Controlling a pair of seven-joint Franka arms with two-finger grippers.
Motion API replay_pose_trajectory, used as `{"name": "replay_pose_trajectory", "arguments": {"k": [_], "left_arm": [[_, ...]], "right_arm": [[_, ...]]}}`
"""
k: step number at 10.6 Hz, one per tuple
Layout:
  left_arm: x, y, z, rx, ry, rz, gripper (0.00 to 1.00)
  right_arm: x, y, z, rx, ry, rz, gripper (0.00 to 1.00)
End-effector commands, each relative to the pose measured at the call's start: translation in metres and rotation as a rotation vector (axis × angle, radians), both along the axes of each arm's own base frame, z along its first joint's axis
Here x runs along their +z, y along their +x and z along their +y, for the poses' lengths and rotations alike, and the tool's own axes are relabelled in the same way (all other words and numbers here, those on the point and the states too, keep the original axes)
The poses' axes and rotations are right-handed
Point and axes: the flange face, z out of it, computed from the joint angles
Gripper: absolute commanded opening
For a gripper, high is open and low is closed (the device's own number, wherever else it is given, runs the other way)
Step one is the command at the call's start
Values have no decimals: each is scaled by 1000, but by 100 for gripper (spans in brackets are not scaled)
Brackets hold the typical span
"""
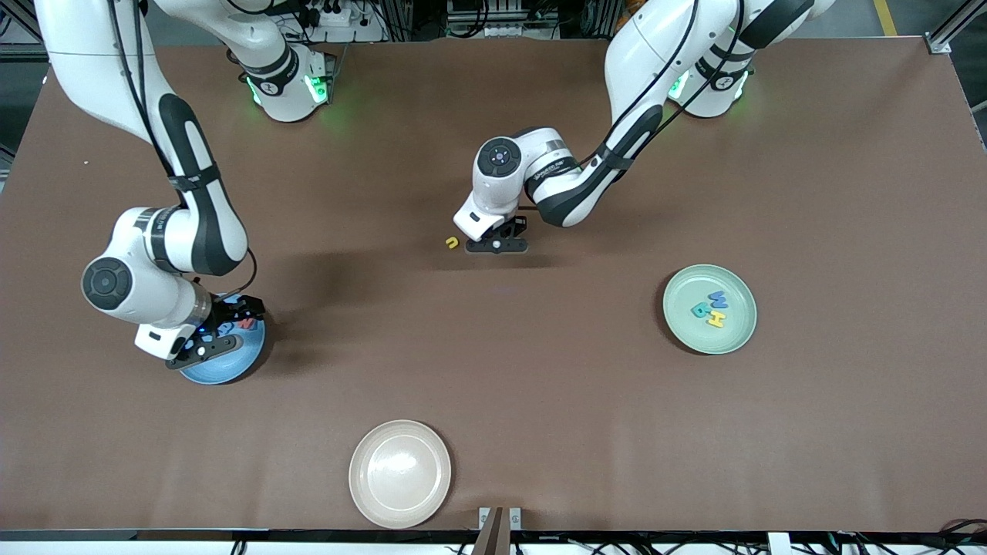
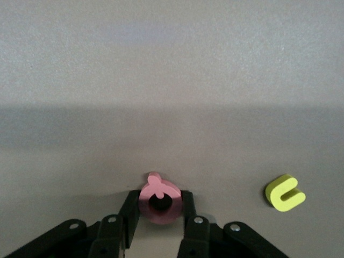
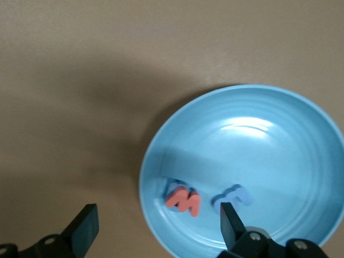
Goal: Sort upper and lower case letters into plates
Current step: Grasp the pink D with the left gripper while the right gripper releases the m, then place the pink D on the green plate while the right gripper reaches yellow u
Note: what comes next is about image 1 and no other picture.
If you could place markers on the blue foam capital W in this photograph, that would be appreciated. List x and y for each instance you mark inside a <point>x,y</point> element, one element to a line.
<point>719,297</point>

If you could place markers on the brown table mat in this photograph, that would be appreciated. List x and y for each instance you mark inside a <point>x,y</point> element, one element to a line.
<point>540,401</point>

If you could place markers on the teal foam capital R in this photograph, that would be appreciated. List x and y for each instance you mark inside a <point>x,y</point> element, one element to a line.
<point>696,312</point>

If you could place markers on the white power strip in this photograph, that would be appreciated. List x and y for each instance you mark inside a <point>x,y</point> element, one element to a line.
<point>347,23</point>

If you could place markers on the beige plate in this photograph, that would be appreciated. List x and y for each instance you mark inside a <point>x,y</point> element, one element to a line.
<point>400,474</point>

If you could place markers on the blue plate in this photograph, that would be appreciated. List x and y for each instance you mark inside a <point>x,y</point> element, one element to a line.
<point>231,366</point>

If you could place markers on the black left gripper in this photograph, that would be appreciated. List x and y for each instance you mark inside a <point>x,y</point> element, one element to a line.
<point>515,227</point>

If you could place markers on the mint green plate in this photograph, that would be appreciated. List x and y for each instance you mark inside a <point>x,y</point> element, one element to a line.
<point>686,331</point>

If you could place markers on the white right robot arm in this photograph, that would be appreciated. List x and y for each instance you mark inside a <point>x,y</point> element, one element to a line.
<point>154,239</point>

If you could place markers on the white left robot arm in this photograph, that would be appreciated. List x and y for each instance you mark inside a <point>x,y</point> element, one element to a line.
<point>655,46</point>

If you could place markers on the silver camera mount bracket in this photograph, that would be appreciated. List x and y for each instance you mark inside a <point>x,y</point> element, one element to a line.
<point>486,520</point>

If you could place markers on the aluminium frame post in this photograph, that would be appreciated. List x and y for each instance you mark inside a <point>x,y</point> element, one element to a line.
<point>952,27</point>
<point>19,38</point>

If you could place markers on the yellow foam capital H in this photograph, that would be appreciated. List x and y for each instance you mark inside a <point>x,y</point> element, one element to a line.
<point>716,319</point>

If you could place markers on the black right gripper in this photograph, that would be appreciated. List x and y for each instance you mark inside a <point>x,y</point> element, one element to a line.
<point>225,311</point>

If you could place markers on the white table edge rail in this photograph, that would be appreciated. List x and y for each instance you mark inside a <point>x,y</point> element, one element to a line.
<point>154,549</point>

